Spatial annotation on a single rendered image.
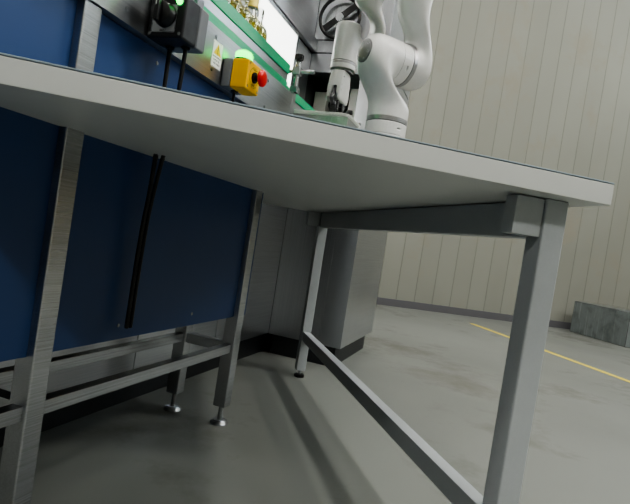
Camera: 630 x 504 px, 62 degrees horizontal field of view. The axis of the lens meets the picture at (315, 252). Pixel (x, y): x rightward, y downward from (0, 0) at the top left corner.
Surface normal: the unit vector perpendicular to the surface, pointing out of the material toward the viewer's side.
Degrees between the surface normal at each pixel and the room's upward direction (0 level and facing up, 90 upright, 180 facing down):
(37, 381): 90
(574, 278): 90
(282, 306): 90
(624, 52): 90
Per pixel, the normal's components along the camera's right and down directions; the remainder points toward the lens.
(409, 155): 0.23, 0.06
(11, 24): 0.94, 0.15
